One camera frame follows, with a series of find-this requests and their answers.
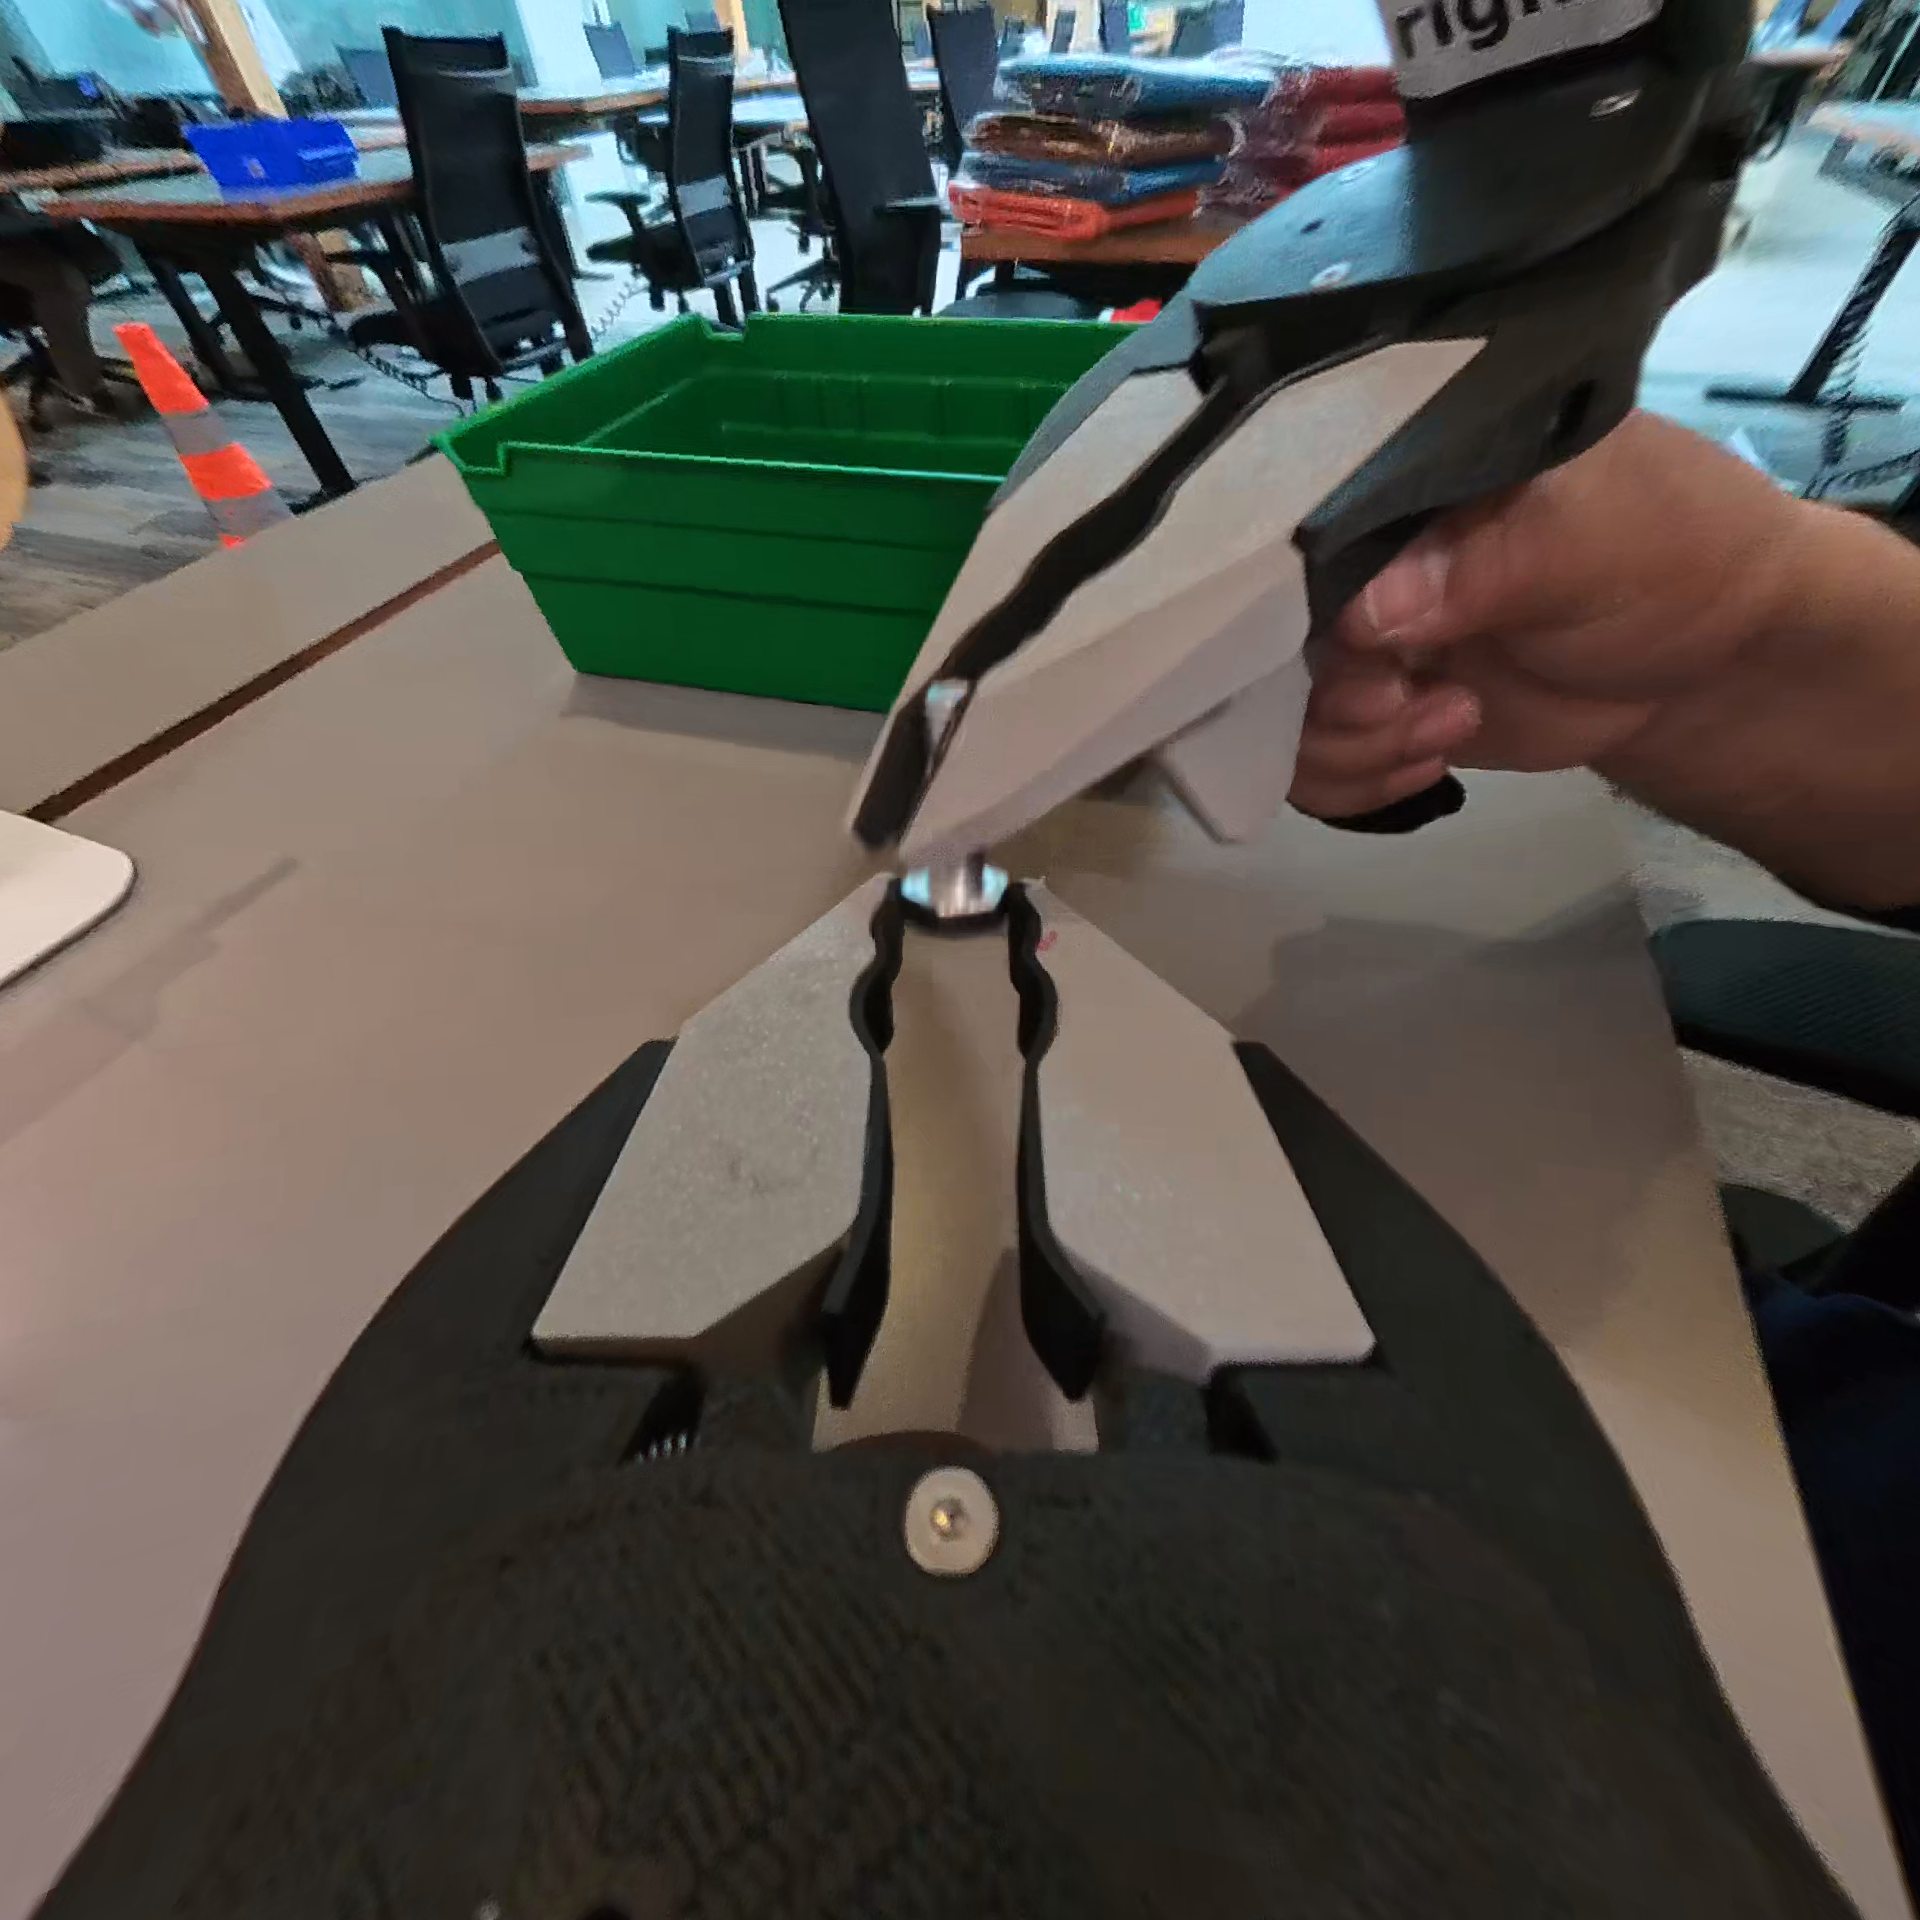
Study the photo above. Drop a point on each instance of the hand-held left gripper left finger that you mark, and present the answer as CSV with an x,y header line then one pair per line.
x,y
720,1185

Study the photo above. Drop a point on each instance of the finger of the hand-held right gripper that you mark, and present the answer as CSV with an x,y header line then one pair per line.
x,y
1048,482
1168,630

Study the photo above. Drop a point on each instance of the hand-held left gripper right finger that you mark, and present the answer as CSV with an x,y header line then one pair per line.
x,y
1184,1185

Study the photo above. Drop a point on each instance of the silver hex bolt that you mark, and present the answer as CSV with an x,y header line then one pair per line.
x,y
952,892

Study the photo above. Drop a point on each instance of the green plastic bin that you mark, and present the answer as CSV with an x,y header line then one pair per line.
x,y
676,555

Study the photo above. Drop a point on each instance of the person's right forearm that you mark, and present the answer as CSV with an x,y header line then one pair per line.
x,y
1874,720

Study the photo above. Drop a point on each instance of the person's right hand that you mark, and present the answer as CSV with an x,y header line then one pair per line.
x,y
1618,630

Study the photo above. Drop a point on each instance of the stack of folded cloths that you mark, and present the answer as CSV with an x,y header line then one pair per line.
x,y
1110,149

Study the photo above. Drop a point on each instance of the black office chair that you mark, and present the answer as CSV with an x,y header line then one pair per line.
x,y
707,136
465,165
863,120

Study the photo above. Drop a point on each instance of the dark grey office chair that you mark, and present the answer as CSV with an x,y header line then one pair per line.
x,y
1801,1006

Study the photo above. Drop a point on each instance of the white tablet stand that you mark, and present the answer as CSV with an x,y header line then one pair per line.
x,y
53,886

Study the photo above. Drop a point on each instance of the person's dark clothing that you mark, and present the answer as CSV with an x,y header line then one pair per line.
x,y
1859,1498

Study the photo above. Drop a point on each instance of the orange traffic cone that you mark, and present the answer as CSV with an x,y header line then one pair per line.
x,y
211,450

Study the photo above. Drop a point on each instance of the small blue bin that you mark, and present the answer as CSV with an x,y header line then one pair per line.
x,y
270,155

